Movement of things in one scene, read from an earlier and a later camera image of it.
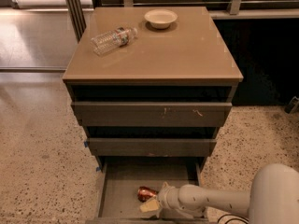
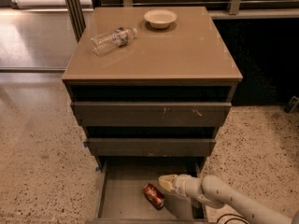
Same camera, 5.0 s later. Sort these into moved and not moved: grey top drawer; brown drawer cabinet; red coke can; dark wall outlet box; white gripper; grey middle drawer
Moved: white gripper; red coke can
Not moved: grey middle drawer; dark wall outlet box; brown drawer cabinet; grey top drawer
